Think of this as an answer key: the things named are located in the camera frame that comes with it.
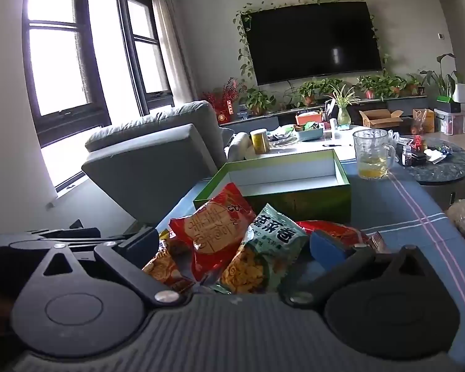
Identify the plastic bag of fruit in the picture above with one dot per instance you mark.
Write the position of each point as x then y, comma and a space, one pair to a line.
417, 124

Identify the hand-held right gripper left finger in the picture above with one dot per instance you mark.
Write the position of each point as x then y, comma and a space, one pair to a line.
141, 242

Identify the clear storage box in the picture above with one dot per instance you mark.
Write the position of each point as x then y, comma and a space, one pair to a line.
451, 122

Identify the green cardboard box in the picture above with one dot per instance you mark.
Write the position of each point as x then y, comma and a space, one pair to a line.
314, 203

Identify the teal tray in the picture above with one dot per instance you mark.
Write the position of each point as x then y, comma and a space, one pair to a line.
310, 135

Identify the white cushion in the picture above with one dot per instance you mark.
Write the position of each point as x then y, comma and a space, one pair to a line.
238, 147

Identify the row of green potted plants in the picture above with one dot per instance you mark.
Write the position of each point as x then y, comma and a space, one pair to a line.
259, 100

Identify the grey armchair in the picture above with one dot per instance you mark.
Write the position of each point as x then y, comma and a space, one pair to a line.
147, 162

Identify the red snack packet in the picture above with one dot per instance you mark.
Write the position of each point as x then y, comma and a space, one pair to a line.
213, 232
341, 229

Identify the yellow can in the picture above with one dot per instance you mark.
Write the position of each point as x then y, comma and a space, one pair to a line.
259, 141

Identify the dark television cabinet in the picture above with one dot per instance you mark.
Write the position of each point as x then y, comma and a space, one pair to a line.
403, 104

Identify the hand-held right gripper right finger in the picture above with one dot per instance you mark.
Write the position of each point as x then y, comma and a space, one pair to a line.
327, 248

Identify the spider plant in glass vase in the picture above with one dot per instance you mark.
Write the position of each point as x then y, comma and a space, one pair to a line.
343, 112

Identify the glass mug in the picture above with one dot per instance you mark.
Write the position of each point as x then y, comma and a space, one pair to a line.
372, 151

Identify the red flower arrangement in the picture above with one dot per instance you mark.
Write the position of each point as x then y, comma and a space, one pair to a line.
224, 100

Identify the dark framed window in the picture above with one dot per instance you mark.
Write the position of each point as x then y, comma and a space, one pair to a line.
120, 46

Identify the green snack packet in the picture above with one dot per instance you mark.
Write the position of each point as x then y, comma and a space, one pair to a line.
263, 255

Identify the tall plant in white pot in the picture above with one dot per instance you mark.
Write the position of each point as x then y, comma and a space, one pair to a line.
459, 91

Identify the trailing vine plant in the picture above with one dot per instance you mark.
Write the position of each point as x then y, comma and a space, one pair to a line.
243, 19

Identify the orange box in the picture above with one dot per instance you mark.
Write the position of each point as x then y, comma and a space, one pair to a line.
310, 118

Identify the blue striped tablecloth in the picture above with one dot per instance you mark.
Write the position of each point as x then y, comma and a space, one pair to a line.
395, 209

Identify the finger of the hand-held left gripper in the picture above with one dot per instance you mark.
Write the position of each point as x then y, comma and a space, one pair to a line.
42, 234

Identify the orange snack packet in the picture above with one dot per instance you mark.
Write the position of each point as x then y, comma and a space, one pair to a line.
164, 267

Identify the open cardboard box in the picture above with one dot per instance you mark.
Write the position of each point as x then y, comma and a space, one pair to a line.
379, 120

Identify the brown cardboard box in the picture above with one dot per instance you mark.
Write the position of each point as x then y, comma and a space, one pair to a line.
430, 122

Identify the black television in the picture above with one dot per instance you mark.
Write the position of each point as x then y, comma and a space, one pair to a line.
314, 42

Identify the beige curtain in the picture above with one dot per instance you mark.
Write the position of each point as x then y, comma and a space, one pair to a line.
174, 46

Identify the dark round table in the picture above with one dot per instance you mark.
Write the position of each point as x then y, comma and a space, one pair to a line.
441, 170

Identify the green and black box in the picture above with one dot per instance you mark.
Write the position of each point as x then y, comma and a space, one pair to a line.
447, 104

